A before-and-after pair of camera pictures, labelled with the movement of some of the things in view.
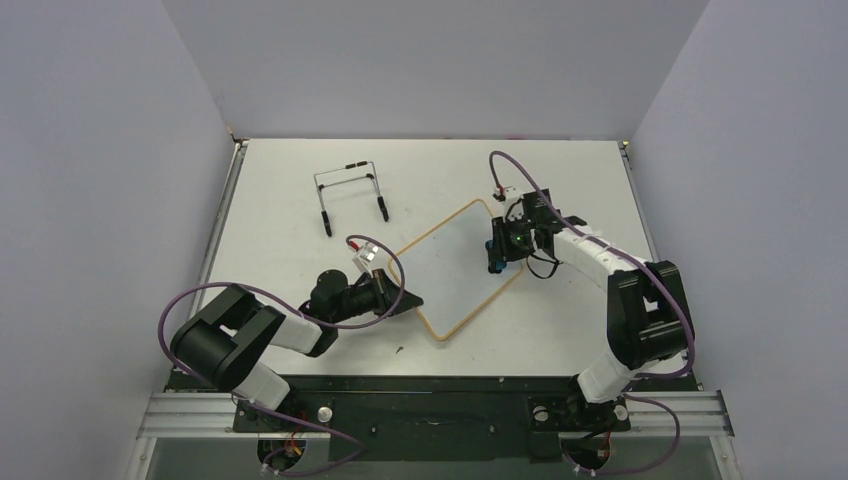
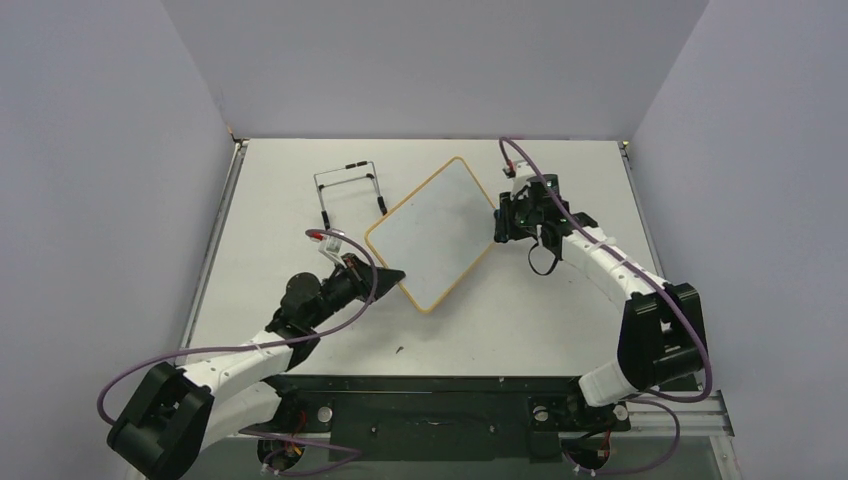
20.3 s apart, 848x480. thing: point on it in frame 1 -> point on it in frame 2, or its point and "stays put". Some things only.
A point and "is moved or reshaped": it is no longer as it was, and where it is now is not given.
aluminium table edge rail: (625, 153) stays put
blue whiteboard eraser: (494, 267) is moved or reshaped
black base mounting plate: (433, 420) stays put
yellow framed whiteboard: (448, 270) -> (436, 233)
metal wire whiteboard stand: (381, 201) stays put
